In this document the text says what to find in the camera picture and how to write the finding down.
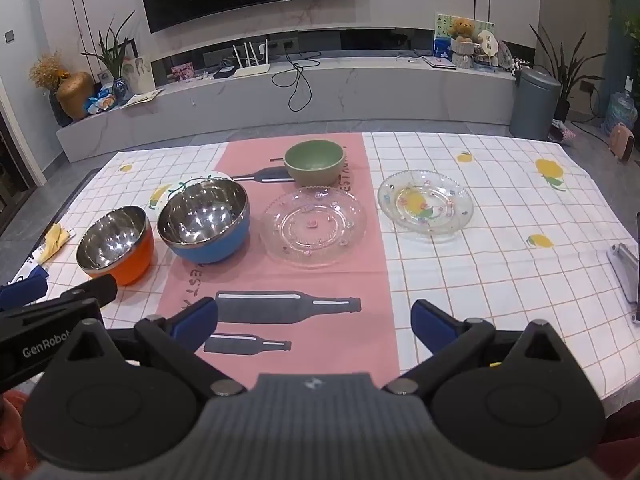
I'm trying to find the blue steel bowl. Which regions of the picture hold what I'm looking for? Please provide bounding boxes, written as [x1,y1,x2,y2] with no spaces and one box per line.
[157,179,250,264]

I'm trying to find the white painted ceramic plate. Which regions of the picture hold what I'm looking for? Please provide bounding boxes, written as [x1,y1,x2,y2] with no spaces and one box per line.
[146,171,230,211]

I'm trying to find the large clear glass plate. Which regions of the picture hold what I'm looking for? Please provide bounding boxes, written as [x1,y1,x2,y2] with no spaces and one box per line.
[260,186,368,268]

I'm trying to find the green ceramic bowl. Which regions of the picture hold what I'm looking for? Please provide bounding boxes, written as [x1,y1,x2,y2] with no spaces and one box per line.
[283,139,346,188]

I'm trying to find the yellow cloth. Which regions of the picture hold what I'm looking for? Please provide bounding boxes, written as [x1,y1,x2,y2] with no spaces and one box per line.
[35,223,75,264]

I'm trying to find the small clear glass plate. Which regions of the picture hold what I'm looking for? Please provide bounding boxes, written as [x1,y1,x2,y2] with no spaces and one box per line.
[375,169,475,242]

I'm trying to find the checkered lemon tablecloth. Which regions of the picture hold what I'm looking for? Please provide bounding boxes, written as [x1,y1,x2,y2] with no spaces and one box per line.
[8,131,640,406]

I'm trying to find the silver phone stand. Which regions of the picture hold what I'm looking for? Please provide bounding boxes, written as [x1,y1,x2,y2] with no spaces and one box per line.
[608,243,640,325]

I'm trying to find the golden vase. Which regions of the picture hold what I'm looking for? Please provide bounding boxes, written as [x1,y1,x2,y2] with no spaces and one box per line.
[56,72,94,122]

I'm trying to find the grey tv bench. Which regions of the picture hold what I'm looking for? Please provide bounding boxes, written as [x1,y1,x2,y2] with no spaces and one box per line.
[56,55,515,162]

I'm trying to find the potted green plant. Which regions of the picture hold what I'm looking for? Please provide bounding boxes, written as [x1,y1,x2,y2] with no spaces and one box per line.
[81,11,134,105]

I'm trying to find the grey trash bin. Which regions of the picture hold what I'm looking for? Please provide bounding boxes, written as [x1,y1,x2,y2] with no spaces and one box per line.
[510,67,561,141]

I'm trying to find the pink stool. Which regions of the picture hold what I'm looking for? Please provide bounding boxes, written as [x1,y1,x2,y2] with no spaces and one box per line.
[608,122,634,164]

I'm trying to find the white wifi router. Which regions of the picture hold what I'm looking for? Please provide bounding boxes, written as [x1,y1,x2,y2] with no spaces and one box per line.
[232,39,270,78]

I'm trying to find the water bottle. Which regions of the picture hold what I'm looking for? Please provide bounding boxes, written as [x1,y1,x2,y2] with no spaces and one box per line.
[601,90,638,136]

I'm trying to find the right corner potted plant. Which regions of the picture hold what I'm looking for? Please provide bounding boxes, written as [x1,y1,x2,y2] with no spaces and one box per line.
[529,25,605,122]

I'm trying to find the teddy bear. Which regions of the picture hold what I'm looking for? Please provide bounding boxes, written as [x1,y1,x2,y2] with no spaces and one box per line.
[449,18,475,44]

